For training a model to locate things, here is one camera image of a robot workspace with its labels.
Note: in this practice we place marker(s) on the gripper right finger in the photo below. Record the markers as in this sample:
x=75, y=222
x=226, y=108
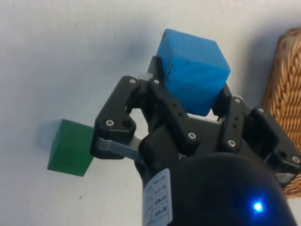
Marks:
x=235, y=122

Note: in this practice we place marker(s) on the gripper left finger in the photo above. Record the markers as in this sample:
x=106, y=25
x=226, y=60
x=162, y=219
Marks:
x=113, y=113

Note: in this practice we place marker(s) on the blue cube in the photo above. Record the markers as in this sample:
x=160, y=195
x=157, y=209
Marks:
x=195, y=70

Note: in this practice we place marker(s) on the green cube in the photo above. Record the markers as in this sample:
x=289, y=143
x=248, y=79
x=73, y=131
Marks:
x=70, y=148

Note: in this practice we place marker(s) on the wicker basket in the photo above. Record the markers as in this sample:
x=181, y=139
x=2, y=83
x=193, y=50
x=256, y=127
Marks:
x=287, y=94

